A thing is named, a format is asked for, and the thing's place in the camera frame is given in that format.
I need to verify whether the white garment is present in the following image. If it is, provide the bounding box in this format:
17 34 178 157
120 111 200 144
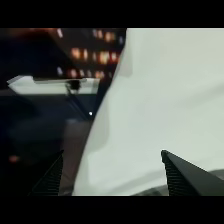
71 28 224 197

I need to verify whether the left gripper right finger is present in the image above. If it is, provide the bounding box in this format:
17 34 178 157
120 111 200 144
160 149 224 197

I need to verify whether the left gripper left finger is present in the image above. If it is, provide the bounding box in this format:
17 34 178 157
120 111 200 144
29 149 65 197

